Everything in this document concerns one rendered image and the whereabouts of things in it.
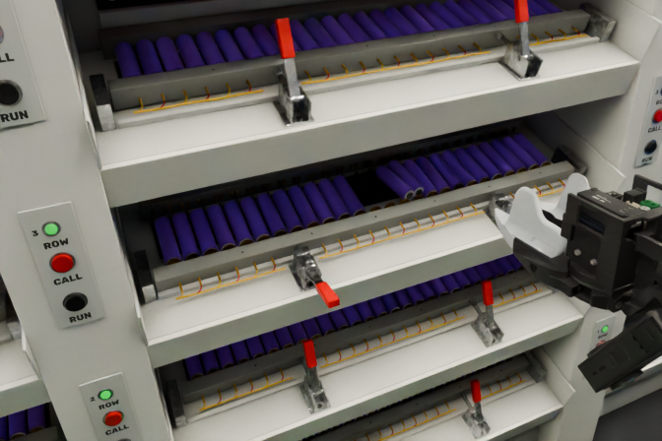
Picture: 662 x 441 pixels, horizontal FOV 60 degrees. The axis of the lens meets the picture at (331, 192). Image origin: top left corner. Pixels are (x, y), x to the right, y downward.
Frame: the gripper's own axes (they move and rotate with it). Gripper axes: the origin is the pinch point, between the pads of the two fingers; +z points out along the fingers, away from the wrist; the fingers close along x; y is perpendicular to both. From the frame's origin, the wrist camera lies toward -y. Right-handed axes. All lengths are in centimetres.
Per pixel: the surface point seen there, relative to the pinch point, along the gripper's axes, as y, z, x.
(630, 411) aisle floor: -63, 17, -47
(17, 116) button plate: 15.1, 9.0, 40.1
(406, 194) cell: -4.6, 18.3, 2.1
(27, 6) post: 22.7, 8.8, 37.4
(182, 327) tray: -9.5, 11.7, 31.8
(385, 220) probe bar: -5.7, 15.5, 6.5
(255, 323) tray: -11.6, 11.6, 24.4
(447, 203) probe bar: -5.7, 15.6, -2.2
